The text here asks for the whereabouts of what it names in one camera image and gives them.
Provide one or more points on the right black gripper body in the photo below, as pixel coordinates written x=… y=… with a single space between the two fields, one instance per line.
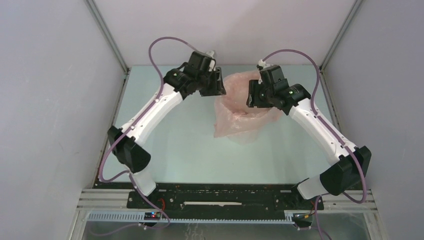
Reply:
x=261 y=96

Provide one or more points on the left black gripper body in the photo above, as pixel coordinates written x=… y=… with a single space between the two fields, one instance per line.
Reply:
x=210 y=84

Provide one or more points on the pink plastic trash bag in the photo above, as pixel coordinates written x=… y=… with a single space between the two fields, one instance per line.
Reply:
x=231 y=112

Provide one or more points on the white plastic trash bin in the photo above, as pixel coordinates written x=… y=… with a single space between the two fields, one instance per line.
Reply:
x=244 y=138

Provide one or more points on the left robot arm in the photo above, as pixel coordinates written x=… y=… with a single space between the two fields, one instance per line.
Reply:
x=198 y=74

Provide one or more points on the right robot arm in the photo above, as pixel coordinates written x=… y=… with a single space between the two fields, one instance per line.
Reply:
x=348 y=164

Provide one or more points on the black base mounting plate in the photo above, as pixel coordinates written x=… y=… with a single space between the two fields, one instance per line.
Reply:
x=225 y=202

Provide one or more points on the small electronics board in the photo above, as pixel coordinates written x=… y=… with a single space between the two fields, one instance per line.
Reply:
x=152 y=216

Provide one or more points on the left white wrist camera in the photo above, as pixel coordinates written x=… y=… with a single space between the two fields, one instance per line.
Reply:
x=211 y=66

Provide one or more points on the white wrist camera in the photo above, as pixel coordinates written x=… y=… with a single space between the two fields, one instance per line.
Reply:
x=261 y=64
x=211 y=66

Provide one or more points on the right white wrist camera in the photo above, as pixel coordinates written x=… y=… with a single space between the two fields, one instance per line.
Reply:
x=261 y=64

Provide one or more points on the aluminium frame rail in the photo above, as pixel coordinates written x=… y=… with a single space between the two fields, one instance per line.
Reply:
x=110 y=205

